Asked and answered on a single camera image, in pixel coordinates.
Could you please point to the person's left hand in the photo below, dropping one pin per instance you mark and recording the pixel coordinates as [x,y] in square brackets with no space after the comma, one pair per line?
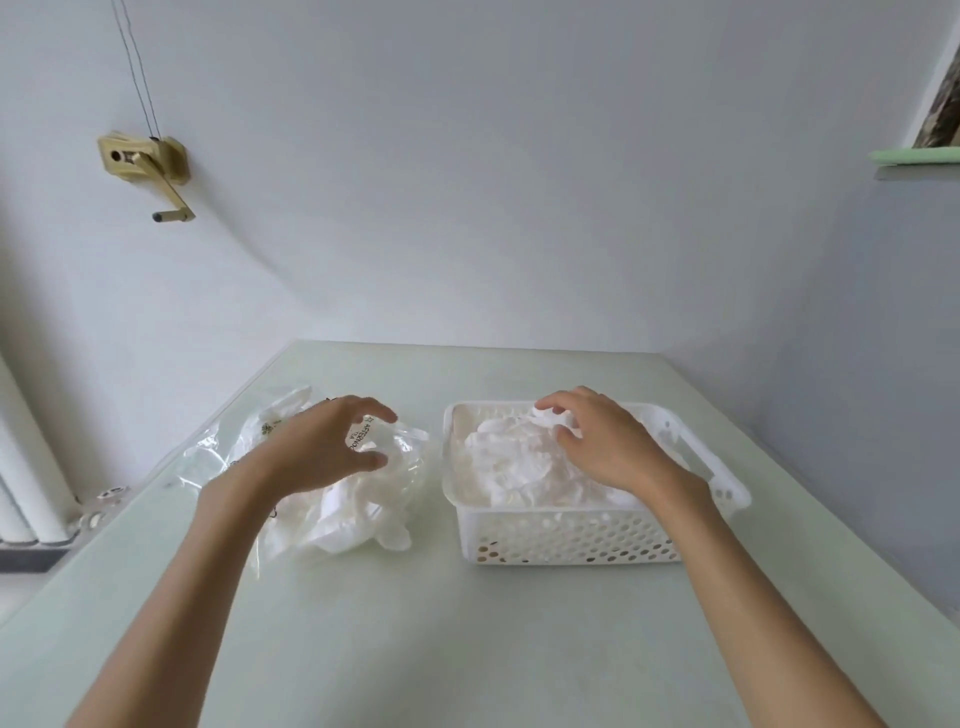
[322,450]

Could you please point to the person's right hand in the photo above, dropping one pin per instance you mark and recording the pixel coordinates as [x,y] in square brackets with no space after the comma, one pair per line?
[615,450]

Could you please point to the clear bear-print plastic bag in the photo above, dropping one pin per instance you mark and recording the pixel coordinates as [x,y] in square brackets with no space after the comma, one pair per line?
[405,457]

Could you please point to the stack of white gloves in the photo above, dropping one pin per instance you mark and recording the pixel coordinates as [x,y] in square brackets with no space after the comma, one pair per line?
[525,465]

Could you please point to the white perforated plastic basket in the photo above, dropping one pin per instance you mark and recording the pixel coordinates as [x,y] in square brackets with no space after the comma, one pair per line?
[585,540]

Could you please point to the person's right forearm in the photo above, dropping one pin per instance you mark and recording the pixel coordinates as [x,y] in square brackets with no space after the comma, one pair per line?
[772,622]

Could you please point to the person's left forearm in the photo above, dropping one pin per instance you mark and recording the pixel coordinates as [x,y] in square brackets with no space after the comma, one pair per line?
[172,615]

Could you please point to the white radiator valve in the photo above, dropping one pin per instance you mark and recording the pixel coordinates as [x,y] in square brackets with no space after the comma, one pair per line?
[105,499]

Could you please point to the white column radiator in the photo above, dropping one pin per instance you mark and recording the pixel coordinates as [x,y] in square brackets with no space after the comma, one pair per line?
[30,465]

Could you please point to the pale green shelf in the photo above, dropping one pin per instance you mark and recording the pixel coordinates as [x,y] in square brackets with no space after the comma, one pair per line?
[915,156]

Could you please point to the brass wall crank winch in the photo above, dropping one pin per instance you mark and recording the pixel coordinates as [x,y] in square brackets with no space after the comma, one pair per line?
[169,154]

